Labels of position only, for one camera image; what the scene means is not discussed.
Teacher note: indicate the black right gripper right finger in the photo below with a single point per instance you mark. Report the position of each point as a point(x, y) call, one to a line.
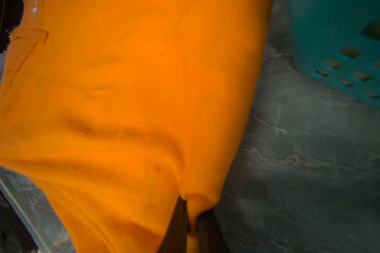
point(210, 236)

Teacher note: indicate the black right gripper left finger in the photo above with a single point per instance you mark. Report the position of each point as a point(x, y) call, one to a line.
point(175, 239)

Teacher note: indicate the orange pants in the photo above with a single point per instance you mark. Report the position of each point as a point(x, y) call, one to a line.
point(114, 109)

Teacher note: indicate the teal plastic basket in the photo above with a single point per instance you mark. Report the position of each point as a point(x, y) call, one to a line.
point(338, 44)

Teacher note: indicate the aluminium rail frame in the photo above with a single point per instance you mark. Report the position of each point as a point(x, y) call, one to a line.
point(28, 223)

